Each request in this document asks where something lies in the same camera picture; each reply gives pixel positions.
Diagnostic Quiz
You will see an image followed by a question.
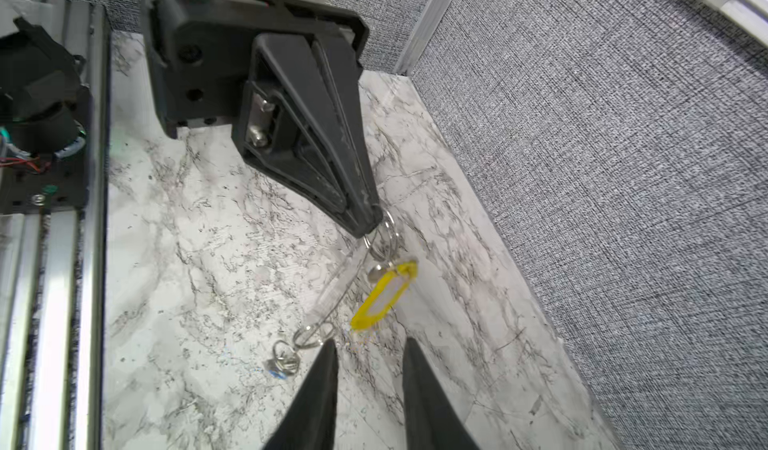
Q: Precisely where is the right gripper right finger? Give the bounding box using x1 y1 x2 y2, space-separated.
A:
402 337 478 449

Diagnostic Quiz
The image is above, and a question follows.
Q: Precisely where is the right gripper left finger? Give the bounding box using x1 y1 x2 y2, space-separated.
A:
263 338 339 449

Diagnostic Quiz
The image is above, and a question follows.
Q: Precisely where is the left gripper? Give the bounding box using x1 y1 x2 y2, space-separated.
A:
138 0 383 238

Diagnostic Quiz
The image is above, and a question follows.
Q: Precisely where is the blue tagged key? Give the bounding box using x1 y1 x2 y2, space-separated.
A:
265 340 301 379

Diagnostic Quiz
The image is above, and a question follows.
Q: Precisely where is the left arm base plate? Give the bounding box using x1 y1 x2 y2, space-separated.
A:
1 86 92 214

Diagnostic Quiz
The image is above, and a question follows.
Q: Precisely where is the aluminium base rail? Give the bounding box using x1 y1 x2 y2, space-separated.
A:
1 0 112 449

